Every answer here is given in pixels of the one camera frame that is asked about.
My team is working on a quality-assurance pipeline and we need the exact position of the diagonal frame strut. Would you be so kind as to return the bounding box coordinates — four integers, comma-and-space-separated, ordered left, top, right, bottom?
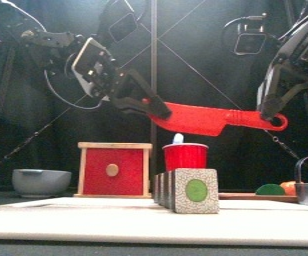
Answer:
0, 94, 88, 178

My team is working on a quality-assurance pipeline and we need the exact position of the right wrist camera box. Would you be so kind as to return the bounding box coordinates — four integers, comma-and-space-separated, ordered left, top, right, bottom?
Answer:
232, 13, 268, 57

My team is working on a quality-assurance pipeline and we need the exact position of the red toy knife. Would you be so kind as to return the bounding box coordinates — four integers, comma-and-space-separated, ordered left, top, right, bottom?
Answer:
147, 101, 290, 138

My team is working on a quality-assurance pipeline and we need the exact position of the white blue item in cup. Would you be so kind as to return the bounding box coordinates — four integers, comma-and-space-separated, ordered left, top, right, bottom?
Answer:
171, 132, 186, 145

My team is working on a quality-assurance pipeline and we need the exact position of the wooden cutting board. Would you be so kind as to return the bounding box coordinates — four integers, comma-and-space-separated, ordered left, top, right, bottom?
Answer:
216, 192, 299, 203

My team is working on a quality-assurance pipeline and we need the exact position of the patterned block with green oval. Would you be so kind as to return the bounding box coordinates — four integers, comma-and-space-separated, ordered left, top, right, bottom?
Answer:
168, 167, 220, 215

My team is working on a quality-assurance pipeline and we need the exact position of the red plastic cup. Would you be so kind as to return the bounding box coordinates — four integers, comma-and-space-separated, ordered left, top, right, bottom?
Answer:
160, 142, 210, 172

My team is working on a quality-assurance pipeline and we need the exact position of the red wooden box with knob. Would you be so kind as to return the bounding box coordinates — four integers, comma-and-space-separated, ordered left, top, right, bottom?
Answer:
72, 141, 153, 199

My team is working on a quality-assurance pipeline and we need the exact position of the black looping cable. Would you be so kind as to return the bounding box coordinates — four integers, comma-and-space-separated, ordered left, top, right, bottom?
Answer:
41, 68, 105, 111

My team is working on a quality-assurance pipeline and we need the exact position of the grey vertical frame pole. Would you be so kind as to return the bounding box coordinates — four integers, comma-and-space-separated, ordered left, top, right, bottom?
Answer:
148, 0, 159, 177

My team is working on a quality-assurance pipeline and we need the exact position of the white table mat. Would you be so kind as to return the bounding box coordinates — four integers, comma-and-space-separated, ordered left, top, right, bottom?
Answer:
0, 196, 308, 249

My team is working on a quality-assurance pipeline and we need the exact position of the orange toy food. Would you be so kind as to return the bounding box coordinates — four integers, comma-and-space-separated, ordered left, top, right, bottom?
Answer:
278, 180, 299, 197

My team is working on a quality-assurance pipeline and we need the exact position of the grey bowl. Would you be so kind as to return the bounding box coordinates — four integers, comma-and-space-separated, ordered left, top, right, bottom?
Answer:
11, 168, 73, 199

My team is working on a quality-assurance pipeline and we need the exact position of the white cable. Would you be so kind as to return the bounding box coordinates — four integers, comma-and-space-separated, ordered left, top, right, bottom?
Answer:
0, 0, 47, 44

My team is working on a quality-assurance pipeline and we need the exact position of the green toy food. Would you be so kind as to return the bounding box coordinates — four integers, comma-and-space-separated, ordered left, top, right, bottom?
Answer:
254, 183, 287, 196

